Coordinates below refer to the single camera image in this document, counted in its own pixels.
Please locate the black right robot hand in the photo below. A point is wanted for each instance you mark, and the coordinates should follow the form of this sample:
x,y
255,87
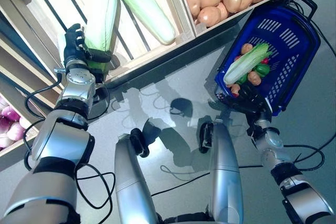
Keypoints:
x,y
254,104

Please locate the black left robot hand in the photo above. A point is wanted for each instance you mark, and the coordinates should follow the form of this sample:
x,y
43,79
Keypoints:
x,y
74,51

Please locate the green white napa cabbage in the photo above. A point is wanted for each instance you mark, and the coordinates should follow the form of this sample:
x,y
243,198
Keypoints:
x,y
101,19
244,64
147,11

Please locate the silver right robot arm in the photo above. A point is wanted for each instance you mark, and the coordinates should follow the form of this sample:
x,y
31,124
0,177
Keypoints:
x,y
273,155

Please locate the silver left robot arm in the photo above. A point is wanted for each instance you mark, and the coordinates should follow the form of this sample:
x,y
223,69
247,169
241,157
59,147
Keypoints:
x,y
65,140

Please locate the blue plastic shopping basket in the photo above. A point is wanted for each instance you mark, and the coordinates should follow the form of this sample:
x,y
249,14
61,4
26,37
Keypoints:
x,y
288,51

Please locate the green bell pepper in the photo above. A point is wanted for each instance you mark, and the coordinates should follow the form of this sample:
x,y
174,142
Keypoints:
x,y
262,69
242,78

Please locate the red tomato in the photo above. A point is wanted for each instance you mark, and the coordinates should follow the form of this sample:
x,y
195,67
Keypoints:
x,y
237,58
265,61

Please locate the black robot right foot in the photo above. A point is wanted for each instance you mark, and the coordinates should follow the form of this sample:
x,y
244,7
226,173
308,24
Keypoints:
x,y
204,137

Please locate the black robot foot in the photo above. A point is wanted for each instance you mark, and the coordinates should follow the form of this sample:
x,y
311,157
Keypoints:
x,y
139,142
204,137

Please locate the silver robot right leg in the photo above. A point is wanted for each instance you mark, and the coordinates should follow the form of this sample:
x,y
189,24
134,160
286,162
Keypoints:
x,y
225,169

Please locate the silver robot leg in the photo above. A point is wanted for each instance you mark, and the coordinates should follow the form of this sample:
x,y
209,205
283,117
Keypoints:
x,y
225,169
131,182

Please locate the wooden cabbage crate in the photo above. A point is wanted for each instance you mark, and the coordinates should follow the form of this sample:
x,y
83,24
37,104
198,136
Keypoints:
x,y
147,58

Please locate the purple white turnip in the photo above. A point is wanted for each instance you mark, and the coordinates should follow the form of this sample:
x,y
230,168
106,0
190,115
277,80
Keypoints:
x,y
15,130
9,112
23,121

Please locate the wooden display shelf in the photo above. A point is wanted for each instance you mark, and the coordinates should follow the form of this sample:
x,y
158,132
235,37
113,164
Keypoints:
x,y
170,56

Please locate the black robot left foot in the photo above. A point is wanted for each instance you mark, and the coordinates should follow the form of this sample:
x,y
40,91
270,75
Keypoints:
x,y
139,142

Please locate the wooden turnip crate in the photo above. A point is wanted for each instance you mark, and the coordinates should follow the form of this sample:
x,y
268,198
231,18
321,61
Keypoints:
x,y
13,155

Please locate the black robot waist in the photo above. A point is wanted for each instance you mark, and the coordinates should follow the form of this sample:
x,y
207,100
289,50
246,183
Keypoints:
x,y
183,218

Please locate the silver robot left leg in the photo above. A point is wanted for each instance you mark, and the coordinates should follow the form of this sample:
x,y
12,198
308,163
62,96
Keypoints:
x,y
131,182

